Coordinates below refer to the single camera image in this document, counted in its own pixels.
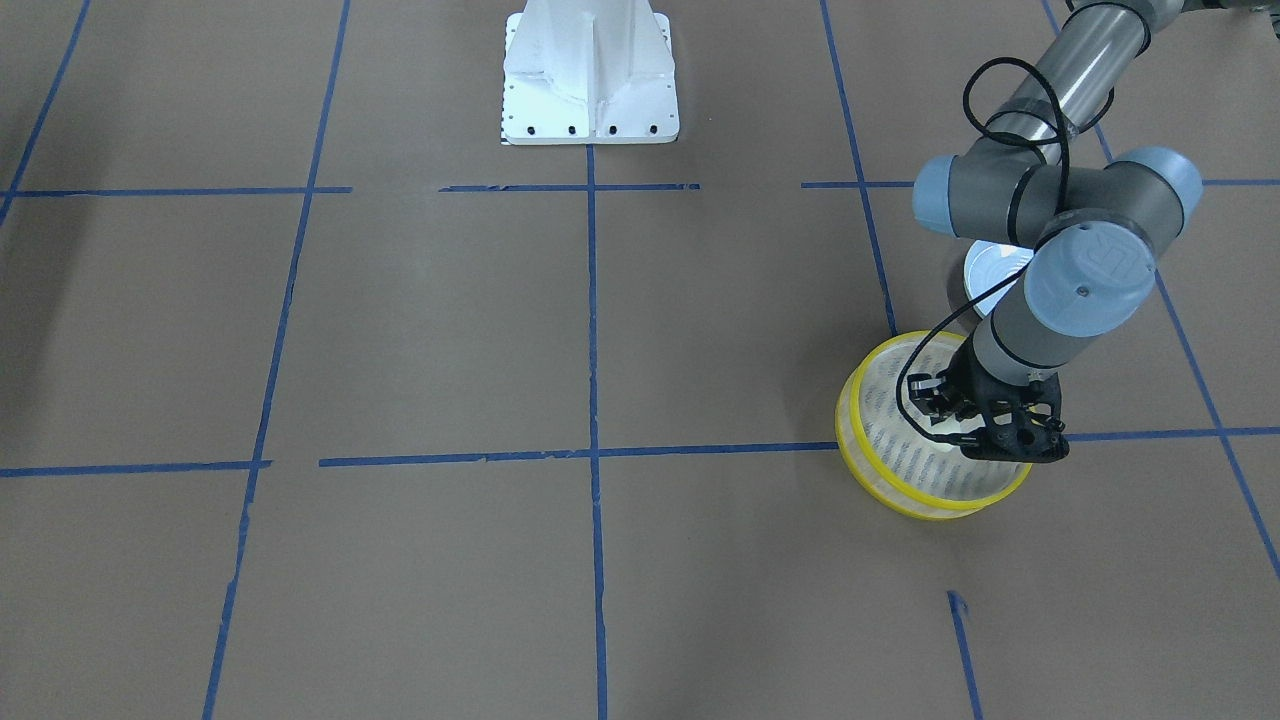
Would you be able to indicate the white steamed bun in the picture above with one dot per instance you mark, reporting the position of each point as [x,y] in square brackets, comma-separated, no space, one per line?
[966,439]

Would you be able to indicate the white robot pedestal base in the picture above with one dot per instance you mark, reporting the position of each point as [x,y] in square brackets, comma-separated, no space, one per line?
[580,72]

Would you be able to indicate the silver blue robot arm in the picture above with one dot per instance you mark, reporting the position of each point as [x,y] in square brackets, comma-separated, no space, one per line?
[1095,235]

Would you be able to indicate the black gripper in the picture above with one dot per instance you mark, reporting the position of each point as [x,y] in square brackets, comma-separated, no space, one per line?
[975,386]

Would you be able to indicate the light blue plate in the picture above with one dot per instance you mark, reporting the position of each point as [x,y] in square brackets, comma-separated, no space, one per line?
[988,263]

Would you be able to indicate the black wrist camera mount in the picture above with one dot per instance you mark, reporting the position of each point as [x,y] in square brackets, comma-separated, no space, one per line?
[1033,432]

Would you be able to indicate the yellow bamboo steamer basket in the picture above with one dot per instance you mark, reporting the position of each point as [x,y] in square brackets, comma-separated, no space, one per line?
[898,466]

